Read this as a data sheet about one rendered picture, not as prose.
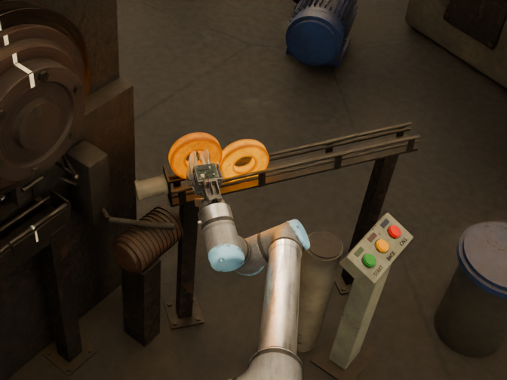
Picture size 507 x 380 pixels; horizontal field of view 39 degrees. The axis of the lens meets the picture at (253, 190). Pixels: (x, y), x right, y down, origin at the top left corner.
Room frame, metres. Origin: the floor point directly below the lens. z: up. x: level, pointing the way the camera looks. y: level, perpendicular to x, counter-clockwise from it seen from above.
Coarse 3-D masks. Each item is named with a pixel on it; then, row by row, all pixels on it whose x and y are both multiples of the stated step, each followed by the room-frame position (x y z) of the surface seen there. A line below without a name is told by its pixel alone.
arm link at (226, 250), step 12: (228, 216) 1.30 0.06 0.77; (204, 228) 1.27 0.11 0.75; (216, 228) 1.26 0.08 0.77; (228, 228) 1.26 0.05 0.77; (204, 240) 1.25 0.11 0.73; (216, 240) 1.23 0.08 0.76; (228, 240) 1.23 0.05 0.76; (240, 240) 1.26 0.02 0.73; (216, 252) 1.20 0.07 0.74; (228, 252) 1.20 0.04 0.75; (240, 252) 1.21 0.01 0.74; (216, 264) 1.18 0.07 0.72; (228, 264) 1.19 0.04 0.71; (240, 264) 1.21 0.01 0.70
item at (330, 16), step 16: (304, 0) 3.33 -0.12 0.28; (320, 0) 3.29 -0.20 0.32; (336, 0) 3.32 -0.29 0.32; (352, 0) 3.40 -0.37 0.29; (304, 16) 3.12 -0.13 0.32; (320, 16) 3.12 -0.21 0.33; (336, 16) 3.20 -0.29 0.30; (352, 16) 3.33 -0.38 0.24; (288, 32) 3.14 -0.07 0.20; (304, 32) 3.10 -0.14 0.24; (320, 32) 3.08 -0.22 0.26; (336, 32) 3.09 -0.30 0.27; (288, 48) 3.13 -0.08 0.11; (304, 48) 3.10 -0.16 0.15; (320, 48) 3.08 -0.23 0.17; (336, 48) 3.08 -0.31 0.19; (320, 64) 3.10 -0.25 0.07; (336, 64) 3.19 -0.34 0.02
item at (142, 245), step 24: (144, 216) 1.50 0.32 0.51; (168, 216) 1.49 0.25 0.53; (120, 240) 1.38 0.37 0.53; (144, 240) 1.39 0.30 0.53; (168, 240) 1.43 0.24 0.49; (120, 264) 1.36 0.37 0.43; (144, 264) 1.34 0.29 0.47; (144, 288) 1.36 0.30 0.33; (144, 312) 1.35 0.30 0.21; (144, 336) 1.35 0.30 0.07
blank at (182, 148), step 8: (184, 136) 1.52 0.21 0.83; (192, 136) 1.52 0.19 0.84; (200, 136) 1.52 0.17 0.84; (208, 136) 1.54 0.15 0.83; (176, 144) 1.51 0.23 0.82; (184, 144) 1.50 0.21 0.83; (192, 144) 1.51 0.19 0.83; (200, 144) 1.52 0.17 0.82; (208, 144) 1.52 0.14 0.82; (216, 144) 1.53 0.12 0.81; (176, 152) 1.49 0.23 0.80; (184, 152) 1.50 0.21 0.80; (208, 152) 1.52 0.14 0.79; (216, 152) 1.53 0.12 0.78; (176, 160) 1.49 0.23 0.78; (184, 160) 1.50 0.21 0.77; (216, 160) 1.53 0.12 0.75; (176, 168) 1.49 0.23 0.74; (184, 168) 1.50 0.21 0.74; (184, 176) 1.50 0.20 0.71
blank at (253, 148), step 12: (240, 144) 1.57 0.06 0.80; (252, 144) 1.58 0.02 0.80; (228, 156) 1.54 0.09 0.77; (240, 156) 1.56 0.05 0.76; (252, 156) 1.57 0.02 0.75; (264, 156) 1.59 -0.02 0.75; (228, 168) 1.54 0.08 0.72; (240, 168) 1.58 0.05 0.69; (252, 168) 1.58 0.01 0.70; (264, 168) 1.59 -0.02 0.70
